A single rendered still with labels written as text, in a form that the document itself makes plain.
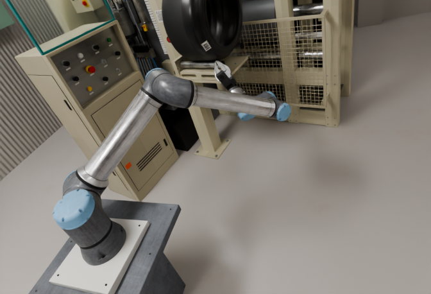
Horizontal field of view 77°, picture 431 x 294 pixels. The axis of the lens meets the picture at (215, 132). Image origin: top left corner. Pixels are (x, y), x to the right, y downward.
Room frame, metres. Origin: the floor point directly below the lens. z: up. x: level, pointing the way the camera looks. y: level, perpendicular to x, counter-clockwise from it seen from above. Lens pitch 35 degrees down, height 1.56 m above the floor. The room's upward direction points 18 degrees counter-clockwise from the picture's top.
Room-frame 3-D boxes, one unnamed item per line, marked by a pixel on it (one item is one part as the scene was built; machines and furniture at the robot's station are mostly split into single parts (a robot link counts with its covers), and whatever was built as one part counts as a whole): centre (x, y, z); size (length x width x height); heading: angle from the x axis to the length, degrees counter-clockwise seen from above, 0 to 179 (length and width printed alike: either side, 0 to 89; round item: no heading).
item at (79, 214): (0.80, 0.61, 0.81); 0.17 x 0.15 x 0.18; 17
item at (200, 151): (2.00, 0.07, 0.01); 0.27 x 0.27 x 0.02; 49
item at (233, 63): (1.85, -0.14, 0.80); 0.37 x 0.36 x 0.02; 139
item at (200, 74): (1.74, -0.05, 0.84); 0.36 x 0.09 x 0.06; 49
